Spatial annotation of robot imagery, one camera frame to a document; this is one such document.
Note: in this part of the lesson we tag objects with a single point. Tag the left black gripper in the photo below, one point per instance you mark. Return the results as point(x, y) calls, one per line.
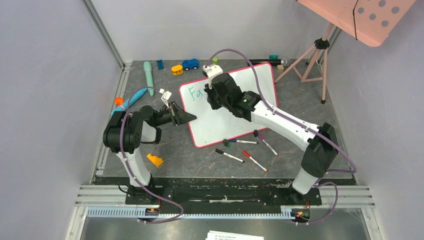
point(178, 116)

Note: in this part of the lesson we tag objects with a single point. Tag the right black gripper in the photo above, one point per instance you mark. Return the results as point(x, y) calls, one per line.
point(210, 99)

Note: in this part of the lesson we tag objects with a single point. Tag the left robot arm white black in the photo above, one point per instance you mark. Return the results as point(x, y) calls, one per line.
point(125, 132)

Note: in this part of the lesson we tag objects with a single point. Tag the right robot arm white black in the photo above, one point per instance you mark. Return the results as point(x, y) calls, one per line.
point(319, 143)

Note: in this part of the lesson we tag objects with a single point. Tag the blue whiteboard marker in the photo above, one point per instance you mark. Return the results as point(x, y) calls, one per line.
point(242, 141)

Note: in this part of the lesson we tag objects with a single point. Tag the black whiteboard marker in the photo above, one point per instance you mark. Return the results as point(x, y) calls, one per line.
point(229, 155)

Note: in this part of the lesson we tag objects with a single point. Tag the purple whiteboard marker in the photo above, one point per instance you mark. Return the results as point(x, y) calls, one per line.
point(267, 144)

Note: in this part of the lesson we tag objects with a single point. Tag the red whiteboard marker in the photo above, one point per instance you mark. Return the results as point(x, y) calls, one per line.
point(255, 161)

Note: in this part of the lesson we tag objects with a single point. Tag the blue toy car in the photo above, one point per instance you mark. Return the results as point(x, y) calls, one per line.
point(190, 64)

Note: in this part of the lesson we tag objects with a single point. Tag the yellow oval toy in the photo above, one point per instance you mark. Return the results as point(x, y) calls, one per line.
point(177, 69)

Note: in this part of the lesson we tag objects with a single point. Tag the blue toy tube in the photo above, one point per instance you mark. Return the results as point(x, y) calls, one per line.
point(129, 102)

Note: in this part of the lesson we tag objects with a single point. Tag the yellow plastic wedge block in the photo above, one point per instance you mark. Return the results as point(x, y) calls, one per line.
point(157, 161)

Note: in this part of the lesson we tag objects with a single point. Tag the dark blue block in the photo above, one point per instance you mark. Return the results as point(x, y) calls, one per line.
point(160, 64)

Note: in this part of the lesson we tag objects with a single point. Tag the mint green toy tube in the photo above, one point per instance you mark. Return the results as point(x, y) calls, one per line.
point(147, 67)

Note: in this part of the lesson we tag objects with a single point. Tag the orange toy piece left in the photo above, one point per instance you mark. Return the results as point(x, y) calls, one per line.
point(119, 101)

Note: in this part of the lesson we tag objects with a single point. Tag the teal block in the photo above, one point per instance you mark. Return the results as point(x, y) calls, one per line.
point(273, 56)

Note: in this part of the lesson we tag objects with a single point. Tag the wooden cube block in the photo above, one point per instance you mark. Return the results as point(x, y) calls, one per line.
point(280, 68)

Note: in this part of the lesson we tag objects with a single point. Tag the white paper sheet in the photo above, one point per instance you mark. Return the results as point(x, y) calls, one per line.
point(219, 235)

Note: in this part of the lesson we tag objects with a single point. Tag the pink tripod stand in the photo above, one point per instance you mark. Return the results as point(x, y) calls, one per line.
point(320, 46)

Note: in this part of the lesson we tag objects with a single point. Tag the pink perforated board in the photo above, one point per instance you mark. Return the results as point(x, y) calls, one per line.
point(368, 21)

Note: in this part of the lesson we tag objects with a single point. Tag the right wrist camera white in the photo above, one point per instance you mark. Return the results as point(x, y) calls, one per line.
point(210, 72)

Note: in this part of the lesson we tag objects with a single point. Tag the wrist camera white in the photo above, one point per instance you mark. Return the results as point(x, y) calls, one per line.
point(165, 96)
point(210, 72)

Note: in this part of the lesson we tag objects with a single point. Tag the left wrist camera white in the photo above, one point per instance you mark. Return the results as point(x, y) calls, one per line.
point(165, 96)

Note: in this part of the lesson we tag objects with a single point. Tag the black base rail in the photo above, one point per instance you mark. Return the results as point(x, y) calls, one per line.
point(181, 190)

